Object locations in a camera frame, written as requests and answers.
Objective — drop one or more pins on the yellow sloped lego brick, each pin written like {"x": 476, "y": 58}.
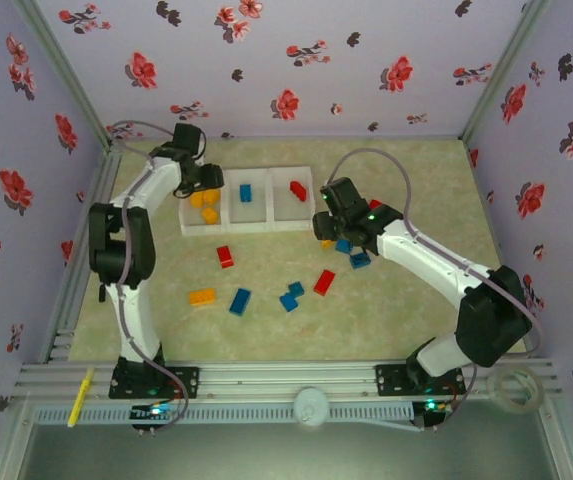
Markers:
{"x": 197, "y": 200}
{"x": 211, "y": 197}

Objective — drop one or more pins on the red lego brick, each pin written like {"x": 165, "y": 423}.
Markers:
{"x": 324, "y": 282}
{"x": 375, "y": 204}
{"x": 224, "y": 256}
{"x": 298, "y": 190}

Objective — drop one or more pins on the small yellow lego brick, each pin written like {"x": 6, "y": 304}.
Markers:
{"x": 210, "y": 216}

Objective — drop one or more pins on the yellow half-round lego brick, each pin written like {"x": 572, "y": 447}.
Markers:
{"x": 327, "y": 244}

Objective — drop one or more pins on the long yellow lego brick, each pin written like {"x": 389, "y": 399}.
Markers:
{"x": 202, "y": 297}

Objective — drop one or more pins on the long blue lego brick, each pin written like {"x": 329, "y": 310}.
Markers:
{"x": 240, "y": 301}

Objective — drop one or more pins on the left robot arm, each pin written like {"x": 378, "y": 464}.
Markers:
{"x": 131, "y": 320}

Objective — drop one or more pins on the white round knob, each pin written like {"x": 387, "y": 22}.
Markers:
{"x": 309, "y": 405}

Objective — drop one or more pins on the small circuit board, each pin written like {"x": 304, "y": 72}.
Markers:
{"x": 433, "y": 407}
{"x": 146, "y": 412}

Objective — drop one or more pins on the clear tape roll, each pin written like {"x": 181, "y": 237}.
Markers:
{"x": 518, "y": 374}

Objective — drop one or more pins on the yellow pen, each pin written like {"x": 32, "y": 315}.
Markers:
{"x": 81, "y": 397}

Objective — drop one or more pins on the aluminium side rail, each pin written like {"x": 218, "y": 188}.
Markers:
{"x": 103, "y": 172}

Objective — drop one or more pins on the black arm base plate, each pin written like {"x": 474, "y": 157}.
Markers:
{"x": 391, "y": 380}
{"x": 186, "y": 382}

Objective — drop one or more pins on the aluminium frame post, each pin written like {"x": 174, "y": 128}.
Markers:
{"x": 500, "y": 75}
{"x": 70, "y": 75}

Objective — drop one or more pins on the aluminium mounting rail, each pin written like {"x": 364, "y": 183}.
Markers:
{"x": 286, "y": 377}

